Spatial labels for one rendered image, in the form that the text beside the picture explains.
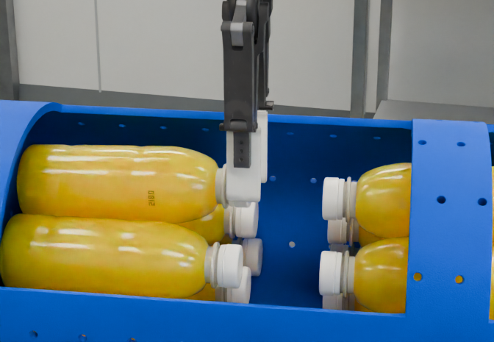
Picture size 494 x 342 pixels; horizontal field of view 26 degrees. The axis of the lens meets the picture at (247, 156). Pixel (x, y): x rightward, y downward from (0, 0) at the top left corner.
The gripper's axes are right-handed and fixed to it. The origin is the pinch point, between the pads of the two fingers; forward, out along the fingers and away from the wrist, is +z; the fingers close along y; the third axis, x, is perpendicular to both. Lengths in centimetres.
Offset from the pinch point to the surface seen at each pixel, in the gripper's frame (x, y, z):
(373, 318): -12.2, -13.8, 7.9
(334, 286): -8.6, -7.0, 8.9
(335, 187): -8.1, -1.0, 2.2
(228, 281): 0.6, -7.0, 9.1
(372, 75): -4, 326, 88
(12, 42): 151, 340, 85
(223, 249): 1.3, -5.6, 6.7
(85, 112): 16.9, 6.3, -1.2
